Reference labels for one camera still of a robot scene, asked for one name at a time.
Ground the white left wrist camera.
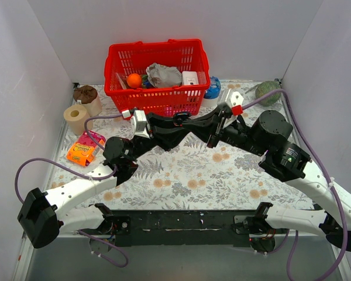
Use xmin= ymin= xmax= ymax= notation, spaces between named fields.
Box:
xmin=122 ymin=109 xmax=150 ymax=139

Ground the red plastic shopping basket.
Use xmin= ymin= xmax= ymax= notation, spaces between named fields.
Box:
xmin=104 ymin=39 xmax=210 ymax=116

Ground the black earbud charging case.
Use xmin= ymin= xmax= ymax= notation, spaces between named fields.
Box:
xmin=173 ymin=111 xmax=192 ymax=127

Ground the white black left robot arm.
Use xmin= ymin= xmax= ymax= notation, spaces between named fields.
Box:
xmin=18 ymin=110 xmax=191 ymax=249

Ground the orange pink candy box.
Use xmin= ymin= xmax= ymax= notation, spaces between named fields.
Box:
xmin=66 ymin=132 xmax=101 ymax=167

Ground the floral patterned table mat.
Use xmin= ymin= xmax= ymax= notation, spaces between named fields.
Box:
xmin=45 ymin=81 xmax=315 ymax=211

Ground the beige toilet paper roll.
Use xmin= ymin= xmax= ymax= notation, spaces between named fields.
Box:
xmin=63 ymin=104 xmax=91 ymax=136

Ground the orange fruit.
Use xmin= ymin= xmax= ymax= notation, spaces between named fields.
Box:
xmin=126 ymin=73 xmax=142 ymax=88

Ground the crumpled grey paper bag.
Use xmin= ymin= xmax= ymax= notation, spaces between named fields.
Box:
xmin=146 ymin=63 xmax=182 ymax=88

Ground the blue white wipes canister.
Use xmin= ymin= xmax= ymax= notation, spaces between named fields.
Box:
xmin=201 ymin=76 xmax=221 ymax=108

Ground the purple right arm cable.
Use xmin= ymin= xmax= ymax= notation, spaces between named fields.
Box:
xmin=242 ymin=89 xmax=348 ymax=281

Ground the brown topped paper roll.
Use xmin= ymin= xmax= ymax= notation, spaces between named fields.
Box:
xmin=73 ymin=85 xmax=102 ymax=117

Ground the white small box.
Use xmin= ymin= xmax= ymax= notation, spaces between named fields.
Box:
xmin=182 ymin=71 xmax=199 ymax=85

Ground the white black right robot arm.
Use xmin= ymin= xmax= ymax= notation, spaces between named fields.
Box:
xmin=177 ymin=109 xmax=351 ymax=252

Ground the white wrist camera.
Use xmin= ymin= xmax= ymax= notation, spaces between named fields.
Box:
xmin=217 ymin=88 xmax=244 ymax=116
xmin=122 ymin=109 xmax=150 ymax=139

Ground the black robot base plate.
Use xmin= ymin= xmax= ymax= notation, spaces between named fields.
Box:
xmin=86 ymin=210 xmax=285 ymax=252

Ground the green netted melon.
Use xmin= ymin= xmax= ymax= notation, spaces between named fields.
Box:
xmin=253 ymin=80 xmax=282 ymax=107

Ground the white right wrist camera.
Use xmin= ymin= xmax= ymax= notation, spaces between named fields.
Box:
xmin=217 ymin=88 xmax=244 ymax=116

